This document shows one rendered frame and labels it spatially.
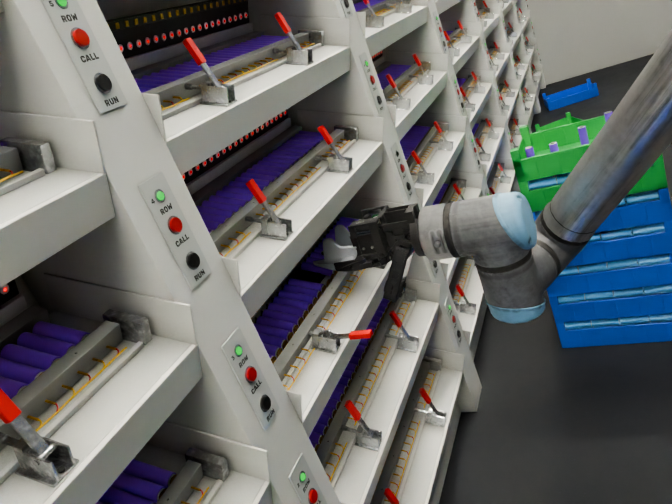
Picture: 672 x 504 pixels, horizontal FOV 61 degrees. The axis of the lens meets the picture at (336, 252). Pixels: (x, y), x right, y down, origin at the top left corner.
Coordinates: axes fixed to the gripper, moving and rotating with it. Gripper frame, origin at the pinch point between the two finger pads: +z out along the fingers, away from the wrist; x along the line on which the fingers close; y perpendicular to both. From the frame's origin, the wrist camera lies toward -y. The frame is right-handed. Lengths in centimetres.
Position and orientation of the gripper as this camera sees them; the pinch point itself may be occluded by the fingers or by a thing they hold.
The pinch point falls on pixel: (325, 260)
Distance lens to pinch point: 105.6
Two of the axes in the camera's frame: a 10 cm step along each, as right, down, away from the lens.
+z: -8.7, 1.3, 4.8
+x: -3.7, 4.6, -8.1
